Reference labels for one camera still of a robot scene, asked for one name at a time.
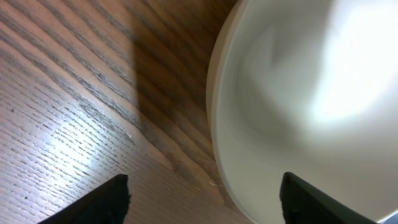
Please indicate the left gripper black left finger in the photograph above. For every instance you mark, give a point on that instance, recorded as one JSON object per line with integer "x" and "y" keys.
{"x": 107, "y": 204}

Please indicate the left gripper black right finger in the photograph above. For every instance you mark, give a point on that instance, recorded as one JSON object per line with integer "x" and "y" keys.
{"x": 303, "y": 203}

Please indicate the cream beige bowl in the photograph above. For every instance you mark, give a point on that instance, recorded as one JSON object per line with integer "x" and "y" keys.
{"x": 309, "y": 87}

